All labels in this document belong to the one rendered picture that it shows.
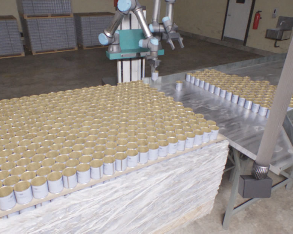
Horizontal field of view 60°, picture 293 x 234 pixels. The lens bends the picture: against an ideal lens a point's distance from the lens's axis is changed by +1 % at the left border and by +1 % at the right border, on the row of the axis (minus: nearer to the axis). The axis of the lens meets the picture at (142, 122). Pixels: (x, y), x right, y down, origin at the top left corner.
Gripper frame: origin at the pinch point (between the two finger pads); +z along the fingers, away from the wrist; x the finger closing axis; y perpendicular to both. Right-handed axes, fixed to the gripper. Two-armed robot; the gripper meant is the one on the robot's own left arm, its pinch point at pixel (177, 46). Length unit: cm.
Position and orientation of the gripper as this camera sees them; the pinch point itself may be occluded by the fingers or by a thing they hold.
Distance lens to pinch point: 251.4
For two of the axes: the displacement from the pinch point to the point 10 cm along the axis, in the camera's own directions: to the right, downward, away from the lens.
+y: -3.8, 3.2, 8.7
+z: 3.5, 9.2, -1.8
